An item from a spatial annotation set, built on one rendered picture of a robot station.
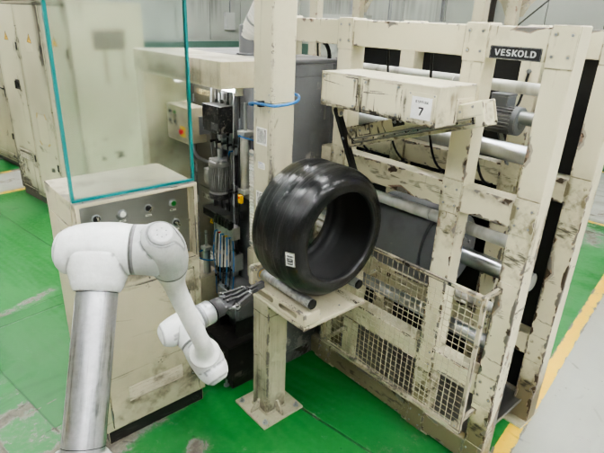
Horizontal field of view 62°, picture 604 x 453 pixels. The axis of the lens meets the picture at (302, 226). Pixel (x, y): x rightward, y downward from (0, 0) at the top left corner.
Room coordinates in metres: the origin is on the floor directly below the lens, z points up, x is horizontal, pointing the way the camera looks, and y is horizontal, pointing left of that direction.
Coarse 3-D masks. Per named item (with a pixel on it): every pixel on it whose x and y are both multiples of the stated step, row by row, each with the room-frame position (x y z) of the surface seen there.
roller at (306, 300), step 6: (264, 270) 2.01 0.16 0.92; (264, 276) 1.98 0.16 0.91; (270, 276) 1.96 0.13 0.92; (270, 282) 1.95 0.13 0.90; (276, 282) 1.92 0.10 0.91; (282, 282) 1.90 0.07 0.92; (282, 288) 1.88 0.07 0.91; (288, 288) 1.87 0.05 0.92; (288, 294) 1.85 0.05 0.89; (294, 294) 1.83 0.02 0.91; (300, 294) 1.81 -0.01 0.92; (300, 300) 1.79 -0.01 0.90; (306, 300) 1.77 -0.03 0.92; (312, 300) 1.77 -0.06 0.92; (306, 306) 1.76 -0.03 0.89; (312, 306) 1.76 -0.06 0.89
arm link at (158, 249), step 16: (160, 224) 1.13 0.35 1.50; (144, 240) 1.10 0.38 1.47; (160, 240) 1.10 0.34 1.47; (176, 240) 1.13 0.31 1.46; (144, 256) 1.10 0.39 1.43; (160, 256) 1.10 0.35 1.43; (176, 256) 1.13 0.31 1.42; (144, 272) 1.12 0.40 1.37; (160, 272) 1.14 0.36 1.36; (176, 272) 1.16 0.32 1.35
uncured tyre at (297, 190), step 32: (320, 160) 2.00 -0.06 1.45; (288, 192) 1.81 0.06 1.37; (320, 192) 1.78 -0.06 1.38; (352, 192) 2.16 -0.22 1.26; (256, 224) 1.83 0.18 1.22; (288, 224) 1.72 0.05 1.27; (352, 224) 2.16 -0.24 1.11; (256, 256) 1.87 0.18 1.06; (320, 256) 2.12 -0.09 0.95; (352, 256) 2.06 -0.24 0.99; (320, 288) 1.79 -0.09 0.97
